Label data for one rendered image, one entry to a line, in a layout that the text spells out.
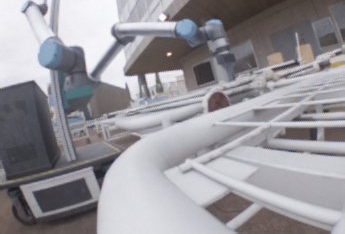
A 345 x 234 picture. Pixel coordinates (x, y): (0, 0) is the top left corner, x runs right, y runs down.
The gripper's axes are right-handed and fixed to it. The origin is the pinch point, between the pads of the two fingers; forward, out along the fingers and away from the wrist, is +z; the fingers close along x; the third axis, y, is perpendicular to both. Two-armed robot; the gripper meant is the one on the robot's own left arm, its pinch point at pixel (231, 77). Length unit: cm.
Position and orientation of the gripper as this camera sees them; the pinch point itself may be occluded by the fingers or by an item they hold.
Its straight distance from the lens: 90.7
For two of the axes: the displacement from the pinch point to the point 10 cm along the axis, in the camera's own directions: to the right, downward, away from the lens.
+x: 7.7, -2.5, 5.8
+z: 2.7, 9.6, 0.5
